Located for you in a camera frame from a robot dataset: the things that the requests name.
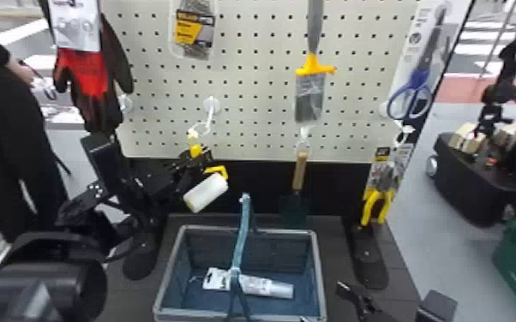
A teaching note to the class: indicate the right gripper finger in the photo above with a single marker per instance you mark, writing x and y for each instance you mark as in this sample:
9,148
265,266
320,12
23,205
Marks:
356,301

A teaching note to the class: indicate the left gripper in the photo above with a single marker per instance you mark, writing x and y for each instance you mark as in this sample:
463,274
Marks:
150,182

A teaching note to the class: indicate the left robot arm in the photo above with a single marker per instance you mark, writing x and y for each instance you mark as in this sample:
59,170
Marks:
46,288

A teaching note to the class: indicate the white tube packet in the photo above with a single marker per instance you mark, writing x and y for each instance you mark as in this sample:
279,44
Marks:
262,285

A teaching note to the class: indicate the white pegboard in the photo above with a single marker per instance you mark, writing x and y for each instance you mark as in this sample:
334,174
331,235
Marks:
258,90

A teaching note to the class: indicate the blue basket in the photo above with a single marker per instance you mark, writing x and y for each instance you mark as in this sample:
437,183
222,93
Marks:
181,279

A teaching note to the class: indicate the yellow pliers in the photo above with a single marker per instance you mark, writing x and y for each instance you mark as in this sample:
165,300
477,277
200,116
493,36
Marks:
381,184

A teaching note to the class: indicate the red black gloves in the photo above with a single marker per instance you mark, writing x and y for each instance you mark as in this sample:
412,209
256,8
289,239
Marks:
89,76

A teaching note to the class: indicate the yellow grey paint brush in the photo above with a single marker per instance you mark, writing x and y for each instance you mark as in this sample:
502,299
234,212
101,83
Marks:
310,94

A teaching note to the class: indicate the person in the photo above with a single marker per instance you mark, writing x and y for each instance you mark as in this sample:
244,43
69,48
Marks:
1,148

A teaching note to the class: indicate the blue scissors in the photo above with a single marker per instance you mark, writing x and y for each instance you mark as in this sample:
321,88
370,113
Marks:
415,90

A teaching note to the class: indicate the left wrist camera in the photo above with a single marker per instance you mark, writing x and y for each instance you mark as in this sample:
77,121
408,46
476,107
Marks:
103,162

